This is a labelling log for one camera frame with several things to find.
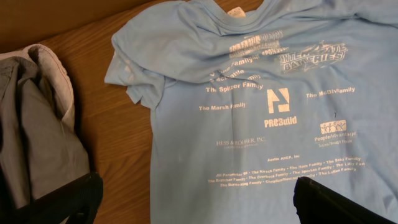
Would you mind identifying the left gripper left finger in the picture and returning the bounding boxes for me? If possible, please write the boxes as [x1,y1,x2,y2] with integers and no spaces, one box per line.
[1,172,103,224]

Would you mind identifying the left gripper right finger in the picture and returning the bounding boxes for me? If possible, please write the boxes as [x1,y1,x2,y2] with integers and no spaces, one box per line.
[293,177,394,224]

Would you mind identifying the light blue t-shirt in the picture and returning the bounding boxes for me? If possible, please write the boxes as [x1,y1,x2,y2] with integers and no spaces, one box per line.
[104,0,397,223]

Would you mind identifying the folded grey garment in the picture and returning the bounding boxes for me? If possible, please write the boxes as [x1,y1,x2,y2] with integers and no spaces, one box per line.
[1,44,90,210]

